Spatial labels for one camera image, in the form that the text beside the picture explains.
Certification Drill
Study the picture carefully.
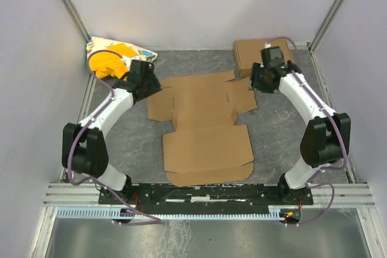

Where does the cardboard box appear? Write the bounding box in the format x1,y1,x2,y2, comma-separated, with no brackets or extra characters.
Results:
234,38,294,78
147,70,257,187

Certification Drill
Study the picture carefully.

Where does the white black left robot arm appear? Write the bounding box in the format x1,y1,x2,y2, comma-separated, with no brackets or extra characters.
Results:
62,60,161,192

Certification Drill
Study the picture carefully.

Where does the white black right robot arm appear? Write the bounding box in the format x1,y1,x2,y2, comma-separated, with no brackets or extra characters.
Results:
250,44,351,202

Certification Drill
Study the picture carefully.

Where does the folded closed cardboard box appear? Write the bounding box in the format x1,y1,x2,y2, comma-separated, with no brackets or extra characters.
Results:
234,38,294,78

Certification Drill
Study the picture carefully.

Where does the yellow cloth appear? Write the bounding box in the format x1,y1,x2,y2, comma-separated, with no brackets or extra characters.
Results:
89,43,138,79

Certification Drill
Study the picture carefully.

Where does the floral patterned cloth bag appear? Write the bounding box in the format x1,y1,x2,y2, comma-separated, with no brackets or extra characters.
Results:
86,36,158,62

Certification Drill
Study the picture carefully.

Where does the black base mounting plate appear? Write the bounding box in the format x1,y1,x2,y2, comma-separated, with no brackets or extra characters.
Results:
117,183,314,207

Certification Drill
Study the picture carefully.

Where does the right aluminium corner post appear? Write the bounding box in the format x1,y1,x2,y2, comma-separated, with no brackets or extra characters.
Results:
308,0,345,53

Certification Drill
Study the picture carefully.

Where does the aluminium frame rail front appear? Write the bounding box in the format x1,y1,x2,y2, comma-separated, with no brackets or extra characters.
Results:
43,183,375,209

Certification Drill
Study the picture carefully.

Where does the light blue cable duct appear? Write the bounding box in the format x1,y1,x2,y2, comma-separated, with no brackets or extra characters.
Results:
56,205,287,220

